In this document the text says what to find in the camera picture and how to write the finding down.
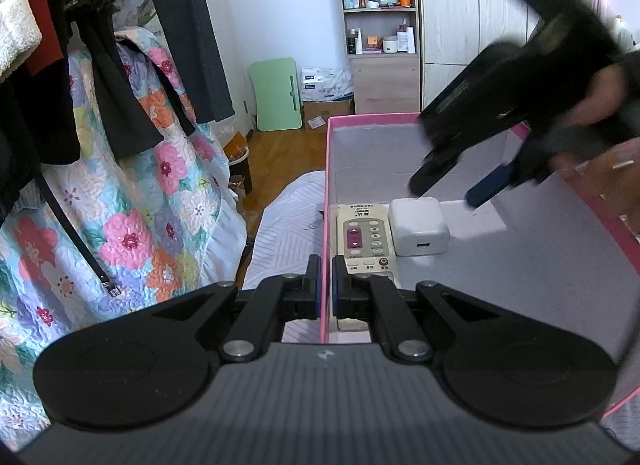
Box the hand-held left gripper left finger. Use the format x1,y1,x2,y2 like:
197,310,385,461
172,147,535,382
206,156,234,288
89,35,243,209
149,255,322,364

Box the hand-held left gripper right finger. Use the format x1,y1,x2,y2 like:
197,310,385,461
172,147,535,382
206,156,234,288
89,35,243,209
331,255,502,365

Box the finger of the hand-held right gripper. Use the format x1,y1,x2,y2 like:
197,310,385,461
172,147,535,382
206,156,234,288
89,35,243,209
465,161,518,210
409,144,468,198

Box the white charger block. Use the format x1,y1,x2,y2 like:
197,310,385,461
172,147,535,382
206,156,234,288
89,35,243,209
389,197,451,257

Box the beige remote control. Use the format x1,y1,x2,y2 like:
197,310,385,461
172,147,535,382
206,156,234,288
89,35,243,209
336,202,402,333

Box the pink storage box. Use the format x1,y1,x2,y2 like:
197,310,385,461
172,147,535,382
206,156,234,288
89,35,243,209
319,112,640,421

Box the person's right hand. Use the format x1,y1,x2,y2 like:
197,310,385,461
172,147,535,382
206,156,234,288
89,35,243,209
572,64,640,130

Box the light wooden wardrobe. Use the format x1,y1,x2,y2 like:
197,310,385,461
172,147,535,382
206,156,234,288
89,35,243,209
414,0,601,110

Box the wooden shelf unit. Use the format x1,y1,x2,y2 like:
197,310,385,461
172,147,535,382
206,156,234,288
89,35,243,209
334,0,422,116

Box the cardboard box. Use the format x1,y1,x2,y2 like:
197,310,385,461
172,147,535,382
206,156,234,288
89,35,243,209
302,99,356,130

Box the dark trash bin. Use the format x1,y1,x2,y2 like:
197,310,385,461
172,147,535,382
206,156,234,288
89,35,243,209
227,147,254,196

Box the tissue packs in plastic wrap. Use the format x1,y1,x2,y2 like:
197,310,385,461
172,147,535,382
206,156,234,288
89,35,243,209
300,66,354,104

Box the orange plastic bag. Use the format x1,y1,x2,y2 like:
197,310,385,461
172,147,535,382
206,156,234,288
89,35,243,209
222,132,249,158

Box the green folding table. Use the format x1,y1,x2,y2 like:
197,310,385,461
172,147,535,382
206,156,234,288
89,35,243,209
248,57,304,133

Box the floral quilt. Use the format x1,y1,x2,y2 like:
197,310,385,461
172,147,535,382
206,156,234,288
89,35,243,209
0,27,248,452

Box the black belt with buckle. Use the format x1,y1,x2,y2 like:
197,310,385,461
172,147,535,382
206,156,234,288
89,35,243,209
36,171,124,299

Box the dark grey hanging garment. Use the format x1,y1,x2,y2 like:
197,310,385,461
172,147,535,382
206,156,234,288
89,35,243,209
102,0,236,136

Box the black garment with ruffled collar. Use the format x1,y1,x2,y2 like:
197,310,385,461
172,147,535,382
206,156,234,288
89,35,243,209
65,0,197,162

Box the black hanging coat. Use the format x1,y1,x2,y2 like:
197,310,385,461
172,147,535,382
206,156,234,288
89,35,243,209
0,0,101,226

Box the white plastic bags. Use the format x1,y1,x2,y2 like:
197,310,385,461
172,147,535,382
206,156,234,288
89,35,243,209
112,0,162,40

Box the red hanging garment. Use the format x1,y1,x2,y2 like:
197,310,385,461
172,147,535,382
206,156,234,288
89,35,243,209
10,0,65,76

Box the white fleece garment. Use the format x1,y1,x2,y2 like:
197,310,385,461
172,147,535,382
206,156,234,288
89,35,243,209
0,0,43,83

